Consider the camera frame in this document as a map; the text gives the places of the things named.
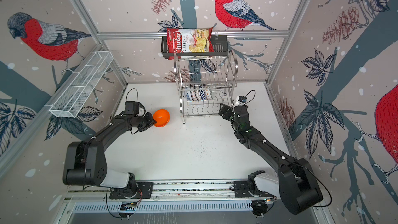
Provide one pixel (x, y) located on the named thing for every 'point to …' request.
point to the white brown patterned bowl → (198, 95)
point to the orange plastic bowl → (162, 117)
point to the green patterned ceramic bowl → (208, 94)
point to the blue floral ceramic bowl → (188, 96)
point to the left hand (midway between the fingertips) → (156, 120)
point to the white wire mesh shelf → (80, 84)
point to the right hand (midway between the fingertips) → (224, 108)
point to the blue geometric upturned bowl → (203, 94)
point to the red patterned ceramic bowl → (193, 95)
